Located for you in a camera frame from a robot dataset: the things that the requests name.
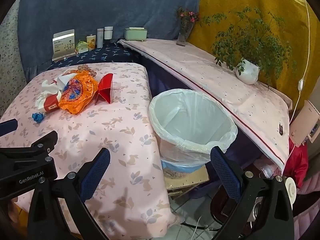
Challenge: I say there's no white translucent trash bag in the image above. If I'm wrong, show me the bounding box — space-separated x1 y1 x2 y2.
149 88 238 178

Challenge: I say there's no green tissue box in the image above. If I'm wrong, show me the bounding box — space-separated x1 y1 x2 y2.
124 27 148 41

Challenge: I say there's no small green box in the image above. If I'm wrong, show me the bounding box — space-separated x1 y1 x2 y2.
75 40 88 54

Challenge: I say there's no blue backdrop cloth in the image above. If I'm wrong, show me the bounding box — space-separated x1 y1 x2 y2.
17 0 203 80

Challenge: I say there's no red and white paper cup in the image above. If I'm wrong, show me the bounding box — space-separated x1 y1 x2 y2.
43 94 61 112

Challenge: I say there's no green plant in white pot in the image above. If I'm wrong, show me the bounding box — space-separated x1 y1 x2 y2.
199 7 293 85

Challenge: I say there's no wooden stool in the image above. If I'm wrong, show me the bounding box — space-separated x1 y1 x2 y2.
163 164 211 198

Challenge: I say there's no white disposable glove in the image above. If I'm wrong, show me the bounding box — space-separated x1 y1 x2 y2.
35 76 73 110

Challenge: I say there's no beige scrunchie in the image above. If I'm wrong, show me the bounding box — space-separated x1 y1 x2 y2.
77 64 97 77

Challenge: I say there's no glass vase with pink flowers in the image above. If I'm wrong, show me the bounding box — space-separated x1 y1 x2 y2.
176 7 200 47

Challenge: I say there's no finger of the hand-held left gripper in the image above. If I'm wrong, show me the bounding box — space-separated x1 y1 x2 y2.
0 131 58 161
0 119 18 137

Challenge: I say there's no navy floral cloth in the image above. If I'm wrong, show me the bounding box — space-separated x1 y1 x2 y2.
49 41 139 68

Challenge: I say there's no pink rabbit-print cloth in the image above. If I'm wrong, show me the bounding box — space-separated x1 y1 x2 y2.
0 62 184 235

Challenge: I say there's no white cable with switch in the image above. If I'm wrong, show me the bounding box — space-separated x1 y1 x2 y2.
289 0 313 145

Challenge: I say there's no yellow printed can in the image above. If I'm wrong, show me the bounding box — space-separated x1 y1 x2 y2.
86 34 97 50

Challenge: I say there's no red folded paper box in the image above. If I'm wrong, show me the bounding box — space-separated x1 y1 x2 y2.
94 73 114 104

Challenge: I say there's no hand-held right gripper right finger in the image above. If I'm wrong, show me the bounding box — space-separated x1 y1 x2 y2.
210 146 294 240

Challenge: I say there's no white round cap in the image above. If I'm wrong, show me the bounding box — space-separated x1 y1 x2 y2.
285 177 298 203

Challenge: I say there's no white folded display card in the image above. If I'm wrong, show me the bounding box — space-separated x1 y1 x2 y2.
52 29 76 61

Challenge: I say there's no orange plastic bag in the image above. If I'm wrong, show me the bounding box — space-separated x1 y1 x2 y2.
58 71 98 115

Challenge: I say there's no pink cloth with red stripe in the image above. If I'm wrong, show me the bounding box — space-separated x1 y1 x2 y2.
117 39 293 172

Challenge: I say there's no blue crumpled wrapper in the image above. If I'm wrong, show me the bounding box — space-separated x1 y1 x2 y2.
32 112 45 124

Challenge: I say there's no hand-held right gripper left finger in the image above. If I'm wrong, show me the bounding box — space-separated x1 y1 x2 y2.
27 148 112 240

